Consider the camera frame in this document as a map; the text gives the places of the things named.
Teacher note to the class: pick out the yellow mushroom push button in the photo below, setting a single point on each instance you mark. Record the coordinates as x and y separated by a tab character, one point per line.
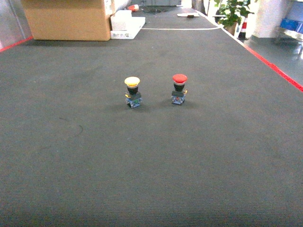
133	97

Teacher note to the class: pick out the red mushroom push button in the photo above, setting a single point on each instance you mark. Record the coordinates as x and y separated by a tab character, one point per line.
178	95

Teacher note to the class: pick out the dark grey floor mat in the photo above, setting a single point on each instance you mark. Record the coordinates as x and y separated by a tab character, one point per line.
74	154

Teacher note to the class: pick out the white small box on top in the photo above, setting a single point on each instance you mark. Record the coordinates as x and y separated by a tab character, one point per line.
121	20

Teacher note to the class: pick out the orange traffic cone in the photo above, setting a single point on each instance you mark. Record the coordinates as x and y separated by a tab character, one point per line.
242	33

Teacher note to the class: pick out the green potted plant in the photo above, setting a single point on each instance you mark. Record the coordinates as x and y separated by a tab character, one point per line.
230	13

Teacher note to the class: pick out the large cardboard box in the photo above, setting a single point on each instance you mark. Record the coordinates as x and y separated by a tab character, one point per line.
69	20

